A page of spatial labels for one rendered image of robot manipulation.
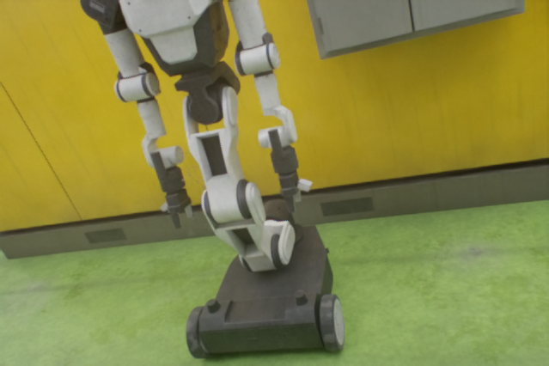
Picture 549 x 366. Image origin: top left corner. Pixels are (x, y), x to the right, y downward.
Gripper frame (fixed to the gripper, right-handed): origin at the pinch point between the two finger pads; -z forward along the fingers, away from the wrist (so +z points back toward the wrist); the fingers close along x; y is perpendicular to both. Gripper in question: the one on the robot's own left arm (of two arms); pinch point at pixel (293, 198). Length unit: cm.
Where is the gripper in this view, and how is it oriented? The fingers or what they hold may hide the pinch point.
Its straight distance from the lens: 166.9
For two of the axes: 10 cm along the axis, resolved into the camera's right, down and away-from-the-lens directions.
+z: -2.3, -9.3, -2.8
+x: -2.2, 3.2, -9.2
